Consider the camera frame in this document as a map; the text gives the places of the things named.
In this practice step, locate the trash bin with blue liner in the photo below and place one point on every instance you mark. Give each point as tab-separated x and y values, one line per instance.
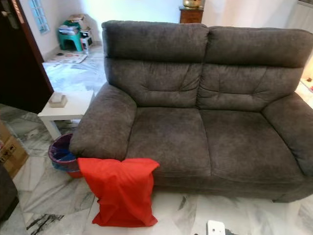
62	154

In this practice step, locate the dark grey armchair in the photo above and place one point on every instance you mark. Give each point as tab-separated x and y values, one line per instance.
7	196

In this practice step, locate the grey fabric sofa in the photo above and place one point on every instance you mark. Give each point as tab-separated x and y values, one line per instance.
200	137

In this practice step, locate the louvred window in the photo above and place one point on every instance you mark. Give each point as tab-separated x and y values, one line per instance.
38	15

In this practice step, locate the green plastic stool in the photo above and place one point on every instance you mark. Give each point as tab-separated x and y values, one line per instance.
69	40

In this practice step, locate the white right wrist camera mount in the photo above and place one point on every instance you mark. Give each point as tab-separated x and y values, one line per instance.
215	228

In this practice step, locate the dark wooden door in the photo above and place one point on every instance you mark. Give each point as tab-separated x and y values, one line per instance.
22	63

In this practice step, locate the stack of items on stool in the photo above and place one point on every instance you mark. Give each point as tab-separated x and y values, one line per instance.
77	20

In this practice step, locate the brown wooden cabinet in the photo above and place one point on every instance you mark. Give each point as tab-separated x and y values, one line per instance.
191	15

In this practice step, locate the golden vase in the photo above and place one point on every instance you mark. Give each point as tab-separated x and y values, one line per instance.
192	3

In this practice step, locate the white side table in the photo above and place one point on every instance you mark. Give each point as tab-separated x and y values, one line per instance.
71	110

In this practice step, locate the printed floor mat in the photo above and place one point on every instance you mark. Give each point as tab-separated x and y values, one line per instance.
68	58

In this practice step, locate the beige tissue box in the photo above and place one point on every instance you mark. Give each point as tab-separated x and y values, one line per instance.
57	100

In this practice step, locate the red pillow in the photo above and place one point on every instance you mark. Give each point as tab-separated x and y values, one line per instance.
122	193

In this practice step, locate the brown cardboard box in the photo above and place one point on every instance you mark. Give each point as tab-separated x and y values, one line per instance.
12	152

